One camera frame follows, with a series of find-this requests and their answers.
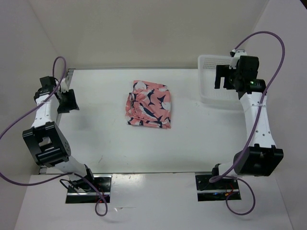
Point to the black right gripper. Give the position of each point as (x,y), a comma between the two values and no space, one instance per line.
(223,71)

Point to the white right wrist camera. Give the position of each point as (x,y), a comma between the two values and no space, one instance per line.
(235,56)

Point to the pink shark print shorts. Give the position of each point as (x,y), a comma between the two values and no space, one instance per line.
(149,105)

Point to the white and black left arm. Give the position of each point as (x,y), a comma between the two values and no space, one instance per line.
(44,139)

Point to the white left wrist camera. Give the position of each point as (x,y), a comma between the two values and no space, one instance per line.
(63,87)

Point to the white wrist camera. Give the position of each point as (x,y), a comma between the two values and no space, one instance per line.
(235,56)
(63,87)

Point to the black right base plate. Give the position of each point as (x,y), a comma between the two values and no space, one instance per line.
(217,191)

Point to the white plastic basket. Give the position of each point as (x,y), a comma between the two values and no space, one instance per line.
(216,98)

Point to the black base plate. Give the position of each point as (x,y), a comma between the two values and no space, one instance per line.
(217,191)
(102,182)

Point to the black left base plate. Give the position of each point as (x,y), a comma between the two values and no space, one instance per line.
(102,182)

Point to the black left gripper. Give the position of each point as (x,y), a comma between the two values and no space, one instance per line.
(72,104)

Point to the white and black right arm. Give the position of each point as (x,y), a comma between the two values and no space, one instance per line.
(259,156)

